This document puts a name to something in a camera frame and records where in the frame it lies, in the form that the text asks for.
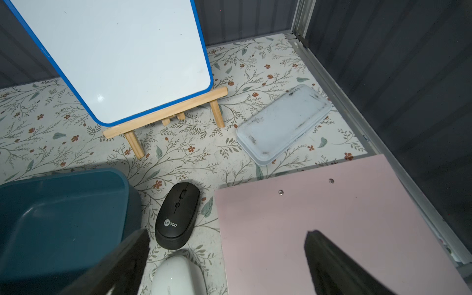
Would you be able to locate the blue framed whiteboard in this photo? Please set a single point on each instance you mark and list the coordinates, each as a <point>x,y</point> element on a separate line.
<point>121,59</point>

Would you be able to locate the floral patterned table mat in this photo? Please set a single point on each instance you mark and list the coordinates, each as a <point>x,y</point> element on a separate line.
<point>45,130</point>

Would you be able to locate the pale blue plastic lid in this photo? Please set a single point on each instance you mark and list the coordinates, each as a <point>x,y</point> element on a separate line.
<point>269,133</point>

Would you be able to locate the teal storage box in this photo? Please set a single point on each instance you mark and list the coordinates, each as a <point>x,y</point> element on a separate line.
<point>55,228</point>

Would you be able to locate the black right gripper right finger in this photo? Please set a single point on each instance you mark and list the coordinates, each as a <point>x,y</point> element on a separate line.
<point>333,272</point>

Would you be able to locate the black Lecoo mouse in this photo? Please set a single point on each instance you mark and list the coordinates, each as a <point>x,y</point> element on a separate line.
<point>176,218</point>

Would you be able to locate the white slim mouse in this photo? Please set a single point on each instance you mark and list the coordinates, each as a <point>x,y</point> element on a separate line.
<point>177,275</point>

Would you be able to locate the pink clipboard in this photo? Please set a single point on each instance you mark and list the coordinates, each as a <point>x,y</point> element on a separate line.
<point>360,205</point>

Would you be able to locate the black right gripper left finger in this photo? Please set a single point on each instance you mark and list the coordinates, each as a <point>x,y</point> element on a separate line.
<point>119,273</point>

